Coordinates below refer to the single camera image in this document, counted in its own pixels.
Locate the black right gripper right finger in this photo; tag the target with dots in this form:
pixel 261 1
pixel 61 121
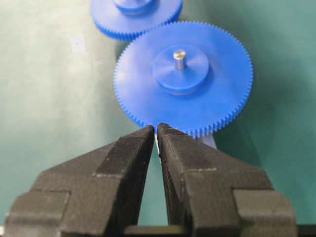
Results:
pixel 216 195

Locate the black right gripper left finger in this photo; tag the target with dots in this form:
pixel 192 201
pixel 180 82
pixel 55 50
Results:
pixel 94 195

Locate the green table mat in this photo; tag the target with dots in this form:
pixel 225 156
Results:
pixel 57 99

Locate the silver metal shaft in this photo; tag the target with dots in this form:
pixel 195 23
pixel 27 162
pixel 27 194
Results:
pixel 179 57

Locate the small blue gear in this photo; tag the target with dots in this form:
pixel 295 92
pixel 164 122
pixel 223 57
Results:
pixel 127 19

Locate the large blue gear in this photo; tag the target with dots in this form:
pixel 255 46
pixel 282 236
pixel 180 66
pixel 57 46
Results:
pixel 204 97

